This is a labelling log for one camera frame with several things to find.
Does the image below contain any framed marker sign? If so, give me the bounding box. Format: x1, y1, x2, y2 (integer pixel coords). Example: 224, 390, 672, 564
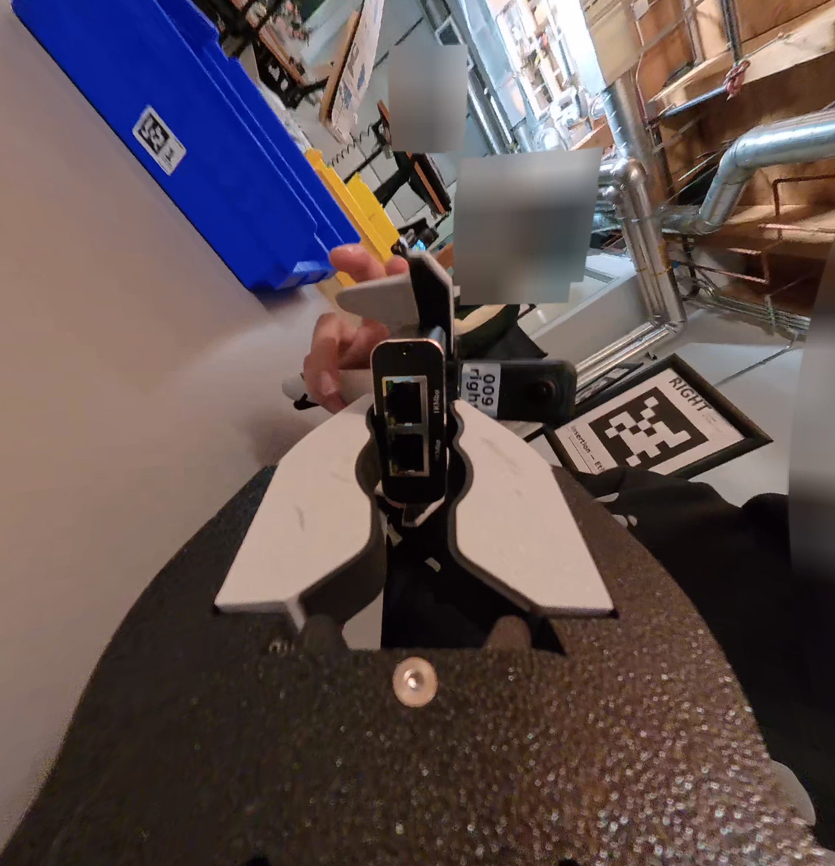
542, 353, 773, 478

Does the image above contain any silver bent duct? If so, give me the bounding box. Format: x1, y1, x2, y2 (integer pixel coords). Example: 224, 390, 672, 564
661, 111, 835, 234

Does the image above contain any black ethernet splitter box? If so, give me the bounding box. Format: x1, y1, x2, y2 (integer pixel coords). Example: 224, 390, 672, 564
370, 336, 455, 523

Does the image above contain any yellow plastic bin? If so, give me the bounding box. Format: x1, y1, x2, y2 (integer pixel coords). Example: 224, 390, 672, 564
306, 149, 401, 285

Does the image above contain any grey desk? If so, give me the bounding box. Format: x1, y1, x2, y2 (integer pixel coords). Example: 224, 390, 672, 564
0, 0, 385, 847

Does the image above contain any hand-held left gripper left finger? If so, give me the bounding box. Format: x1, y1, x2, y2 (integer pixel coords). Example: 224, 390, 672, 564
215, 398, 391, 630

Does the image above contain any background instruction board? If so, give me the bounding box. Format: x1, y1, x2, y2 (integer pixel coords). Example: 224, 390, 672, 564
321, 0, 386, 141

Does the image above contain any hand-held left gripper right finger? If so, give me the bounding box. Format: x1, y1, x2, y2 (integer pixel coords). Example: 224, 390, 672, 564
448, 399, 618, 618

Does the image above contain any silver vertical duct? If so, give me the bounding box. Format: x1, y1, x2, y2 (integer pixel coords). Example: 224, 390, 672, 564
596, 78, 689, 342

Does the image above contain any person's right hand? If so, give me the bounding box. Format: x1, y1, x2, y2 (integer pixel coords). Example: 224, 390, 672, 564
301, 244, 410, 415

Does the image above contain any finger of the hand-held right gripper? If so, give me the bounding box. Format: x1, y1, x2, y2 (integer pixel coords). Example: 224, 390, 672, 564
397, 245, 457, 356

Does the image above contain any blue plastic bin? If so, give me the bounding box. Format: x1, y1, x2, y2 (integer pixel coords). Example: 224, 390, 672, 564
12, 0, 362, 295

